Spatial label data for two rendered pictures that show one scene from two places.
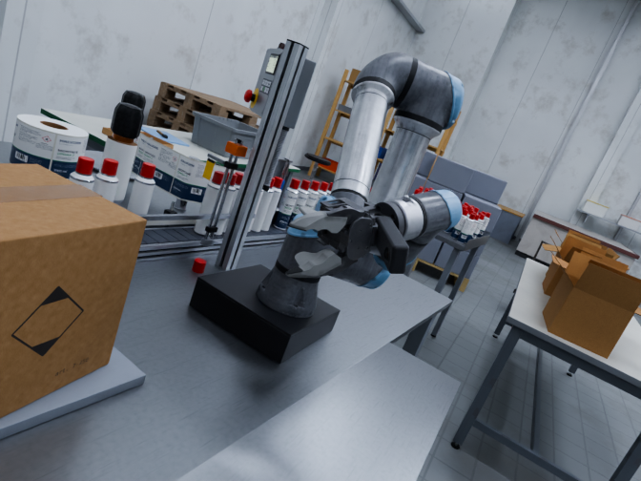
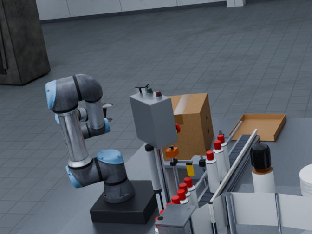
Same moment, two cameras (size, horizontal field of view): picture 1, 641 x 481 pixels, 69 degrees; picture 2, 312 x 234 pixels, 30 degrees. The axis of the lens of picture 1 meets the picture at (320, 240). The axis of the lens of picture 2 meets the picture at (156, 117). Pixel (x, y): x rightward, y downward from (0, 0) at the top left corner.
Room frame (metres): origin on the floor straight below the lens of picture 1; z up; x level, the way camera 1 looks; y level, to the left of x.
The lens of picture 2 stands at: (3.58, 0.31, 2.22)
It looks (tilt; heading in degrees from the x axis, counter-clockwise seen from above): 21 degrees down; 181
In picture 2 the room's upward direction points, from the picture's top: 10 degrees counter-clockwise
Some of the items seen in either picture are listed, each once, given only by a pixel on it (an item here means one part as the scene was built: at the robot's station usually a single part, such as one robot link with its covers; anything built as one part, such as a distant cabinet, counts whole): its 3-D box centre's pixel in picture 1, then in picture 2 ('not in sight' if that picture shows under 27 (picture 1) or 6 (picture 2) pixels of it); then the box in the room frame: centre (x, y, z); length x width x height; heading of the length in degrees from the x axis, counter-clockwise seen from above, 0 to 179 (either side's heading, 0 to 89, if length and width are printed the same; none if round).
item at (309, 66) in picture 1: (280, 87); (153, 118); (1.39, 0.27, 1.38); 0.17 x 0.10 x 0.19; 28
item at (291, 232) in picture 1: (312, 242); (110, 165); (1.08, 0.02, 1.07); 0.13 x 0.12 x 0.14; 101
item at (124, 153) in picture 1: (119, 152); (263, 177); (1.39, 0.67, 1.03); 0.09 x 0.09 x 0.30
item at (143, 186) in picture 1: (139, 200); (212, 172); (1.16, 0.48, 0.98); 0.05 x 0.05 x 0.20
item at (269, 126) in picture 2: not in sight; (258, 126); (0.44, 0.84, 0.85); 0.30 x 0.26 x 0.04; 153
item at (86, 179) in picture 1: (77, 199); (223, 154); (1.01, 0.56, 0.98); 0.05 x 0.05 x 0.20
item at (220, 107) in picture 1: (213, 140); not in sight; (5.89, 1.72, 0.50); 1.43 x 0.97 x 1.00; 158
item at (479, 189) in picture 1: (432, 213); not in sight; (5.72, -1.17, 0.66); 1.33 x 0.89 x 1.32; 80
